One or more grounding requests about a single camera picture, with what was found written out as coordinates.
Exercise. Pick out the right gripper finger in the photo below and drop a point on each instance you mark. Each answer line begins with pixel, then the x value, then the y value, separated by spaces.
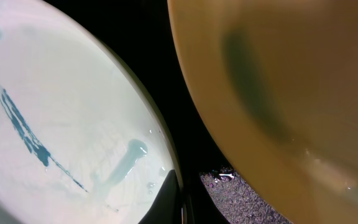
pixel 167 207

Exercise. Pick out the light blue plate bottom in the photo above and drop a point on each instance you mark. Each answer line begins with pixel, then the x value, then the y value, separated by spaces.
pixel 80 139

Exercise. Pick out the yellow plate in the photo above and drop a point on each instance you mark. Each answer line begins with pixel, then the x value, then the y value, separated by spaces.
pixel 276 85

